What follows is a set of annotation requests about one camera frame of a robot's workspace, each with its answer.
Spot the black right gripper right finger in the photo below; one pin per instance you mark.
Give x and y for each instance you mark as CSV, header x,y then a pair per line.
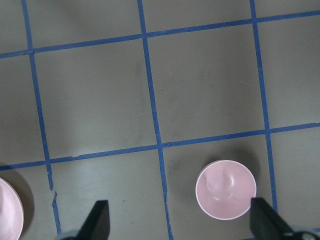
x,y
266,224

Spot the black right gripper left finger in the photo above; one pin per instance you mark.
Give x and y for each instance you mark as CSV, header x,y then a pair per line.
x,y
97,224

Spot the small pink bowl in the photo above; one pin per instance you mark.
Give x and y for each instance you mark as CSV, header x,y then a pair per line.
x,y
224,189

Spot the pink plate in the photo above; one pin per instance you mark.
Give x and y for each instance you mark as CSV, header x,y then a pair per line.
x,y
11,212

